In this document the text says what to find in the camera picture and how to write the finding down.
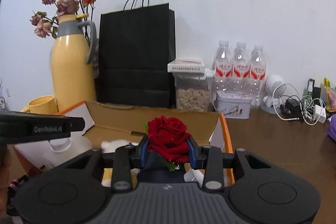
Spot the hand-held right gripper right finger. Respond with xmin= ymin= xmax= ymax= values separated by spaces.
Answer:
xmin=188 ymin=137 xmax=272 ymax=191

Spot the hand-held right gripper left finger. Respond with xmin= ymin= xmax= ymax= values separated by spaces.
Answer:
xmin=65 ymin=137 xmax=149 ymax=192

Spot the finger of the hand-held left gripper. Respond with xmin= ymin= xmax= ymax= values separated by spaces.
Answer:
xmin=69 ymin=117 xmax=85 ymax=133

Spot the translucent plastic box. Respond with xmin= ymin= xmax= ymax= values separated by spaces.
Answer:
xmin=41 ymin=136 xmax=92 ymax=170

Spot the navy blue zip case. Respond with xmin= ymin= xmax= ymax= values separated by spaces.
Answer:
xmin=138 ymin=153 xmax=189 ymax=184

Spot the red fabric rose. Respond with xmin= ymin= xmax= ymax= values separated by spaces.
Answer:
xmin=144 ymin=116 xmax=192 ymax=171

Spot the red cardboard box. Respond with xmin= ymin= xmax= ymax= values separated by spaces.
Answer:
xmin=12 ymin=101 xmax=235 ymax=186

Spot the black braided cable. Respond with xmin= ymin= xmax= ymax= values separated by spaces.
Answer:
xmin=7 ymin=174 xmax=30 ymax=216

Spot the yellow mug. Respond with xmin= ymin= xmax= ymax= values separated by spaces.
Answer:
xmin=20 ymin=95 xmax=59 ymax=115

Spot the yellow thermos jug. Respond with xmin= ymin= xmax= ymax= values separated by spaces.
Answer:
xmin=51 ymin=13 xmax=97 ymax=112

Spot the clear food container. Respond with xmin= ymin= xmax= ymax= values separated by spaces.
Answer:
xmin=175 ymin=69 xmax=214 ymax=112

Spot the white printed tin box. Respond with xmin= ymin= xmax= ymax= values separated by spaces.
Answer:
xmin=214 ymin=90 xmax=252 ymax=119

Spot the flat white box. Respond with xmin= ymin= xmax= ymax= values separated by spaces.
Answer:
xmin=168 ymin=58 xmax=206 ymax=74

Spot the black paper bag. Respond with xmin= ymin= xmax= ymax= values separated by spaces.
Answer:
xmin=96 ymin=0 xmax=176 ymax=109

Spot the clear water bottle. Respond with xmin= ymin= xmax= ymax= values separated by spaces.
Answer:
xmin=249 ymin=44 xmax=267 ymax=109
xmin=213 ymin=40 xmax=235 ymax=94
xmin=232 ymin=42 xmax=250 ymax=93

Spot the white charger plug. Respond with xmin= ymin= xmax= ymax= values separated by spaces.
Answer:
xmin=314 ymin=106 xmax=327 ymax=124

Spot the black power adapter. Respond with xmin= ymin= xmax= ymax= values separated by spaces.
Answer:
xmin=306 ymin=78 xmax=322 ymax=106

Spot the purple glove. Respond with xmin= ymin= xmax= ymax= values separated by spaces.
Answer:
xmin=326 ymin=114 xmax=336 ymax=141

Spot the yellow snack packet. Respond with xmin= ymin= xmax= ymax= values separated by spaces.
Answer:
xmin=323 ymin=77 xmax=336 ymax=112

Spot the tangle of chargers and cables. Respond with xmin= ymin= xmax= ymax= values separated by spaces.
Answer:
xmin=272 ymin=83 xmax=319 ymax=125

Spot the white round camera toy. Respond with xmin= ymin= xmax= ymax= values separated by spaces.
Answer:
xmin=261 ymin=74 xmax=285 ymax=114

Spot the black cable tangle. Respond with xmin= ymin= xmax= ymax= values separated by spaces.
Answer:
xmin=280 ymin=98 xmax=305 ymax=121

